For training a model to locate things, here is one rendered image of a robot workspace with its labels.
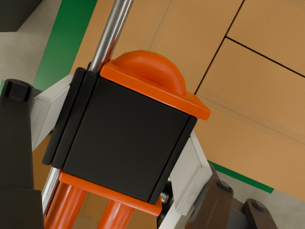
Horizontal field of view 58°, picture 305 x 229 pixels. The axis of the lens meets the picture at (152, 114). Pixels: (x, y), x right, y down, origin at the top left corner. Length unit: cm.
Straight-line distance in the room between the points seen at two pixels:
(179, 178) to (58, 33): 136
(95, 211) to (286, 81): 71
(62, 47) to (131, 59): 131
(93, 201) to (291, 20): 78
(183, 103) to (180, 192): 5
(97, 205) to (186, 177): 59
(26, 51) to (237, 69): 105
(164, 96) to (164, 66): 2
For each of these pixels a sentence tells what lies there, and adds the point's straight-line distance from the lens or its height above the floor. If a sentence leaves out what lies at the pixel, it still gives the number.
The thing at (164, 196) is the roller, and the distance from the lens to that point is 107.
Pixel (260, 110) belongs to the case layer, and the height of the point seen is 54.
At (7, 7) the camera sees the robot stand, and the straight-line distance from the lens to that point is 129.
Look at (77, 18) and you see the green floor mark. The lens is 147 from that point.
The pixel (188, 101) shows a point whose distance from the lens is 17.
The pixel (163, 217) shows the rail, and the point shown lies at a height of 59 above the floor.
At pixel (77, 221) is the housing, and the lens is 27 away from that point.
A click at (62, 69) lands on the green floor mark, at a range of 150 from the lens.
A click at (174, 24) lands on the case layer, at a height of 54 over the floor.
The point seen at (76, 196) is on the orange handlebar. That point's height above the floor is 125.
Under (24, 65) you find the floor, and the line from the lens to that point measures 157.
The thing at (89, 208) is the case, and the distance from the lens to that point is 72.
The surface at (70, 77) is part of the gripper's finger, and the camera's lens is 19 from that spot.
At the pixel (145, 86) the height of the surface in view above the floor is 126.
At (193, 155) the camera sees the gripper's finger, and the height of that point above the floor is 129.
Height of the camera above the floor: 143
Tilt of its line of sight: 73 degrees down
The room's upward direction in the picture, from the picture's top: 176 degrees clockwise
